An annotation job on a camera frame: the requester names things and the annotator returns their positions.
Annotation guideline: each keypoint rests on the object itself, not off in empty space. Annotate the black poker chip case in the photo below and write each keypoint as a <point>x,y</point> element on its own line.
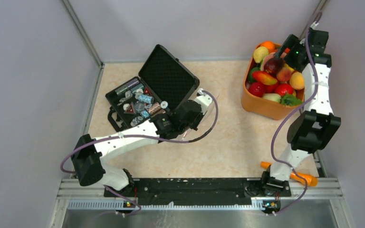
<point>163,77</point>

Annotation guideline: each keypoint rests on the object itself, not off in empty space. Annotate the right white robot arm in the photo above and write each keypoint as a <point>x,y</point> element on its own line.
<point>317,124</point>

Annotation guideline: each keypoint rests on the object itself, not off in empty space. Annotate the clear zip top bag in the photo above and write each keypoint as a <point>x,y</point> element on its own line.
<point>208,103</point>

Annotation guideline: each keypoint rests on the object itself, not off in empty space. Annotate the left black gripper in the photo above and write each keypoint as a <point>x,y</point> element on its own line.
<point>199,118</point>

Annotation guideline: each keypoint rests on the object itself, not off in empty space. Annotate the toy peach orange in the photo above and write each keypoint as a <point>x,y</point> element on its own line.
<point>297,81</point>

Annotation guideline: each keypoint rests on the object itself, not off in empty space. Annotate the white ten poker chip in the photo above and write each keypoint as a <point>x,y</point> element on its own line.
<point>164,104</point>

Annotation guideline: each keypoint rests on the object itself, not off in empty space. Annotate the red toy tomato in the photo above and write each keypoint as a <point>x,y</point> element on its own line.
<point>257,89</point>

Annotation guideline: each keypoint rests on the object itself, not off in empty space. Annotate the orange toy carrot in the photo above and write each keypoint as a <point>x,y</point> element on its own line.
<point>305,178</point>

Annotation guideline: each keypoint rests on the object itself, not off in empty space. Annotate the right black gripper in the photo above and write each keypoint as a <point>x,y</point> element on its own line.
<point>291,43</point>

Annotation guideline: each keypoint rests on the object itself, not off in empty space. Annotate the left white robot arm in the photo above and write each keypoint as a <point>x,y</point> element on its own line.
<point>92,155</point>

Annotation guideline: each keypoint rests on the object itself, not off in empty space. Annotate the red yellow toy mango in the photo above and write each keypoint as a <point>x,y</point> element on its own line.
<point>264,78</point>

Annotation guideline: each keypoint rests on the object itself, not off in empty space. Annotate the toy watermelon slice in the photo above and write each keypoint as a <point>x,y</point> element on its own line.
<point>266,59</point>

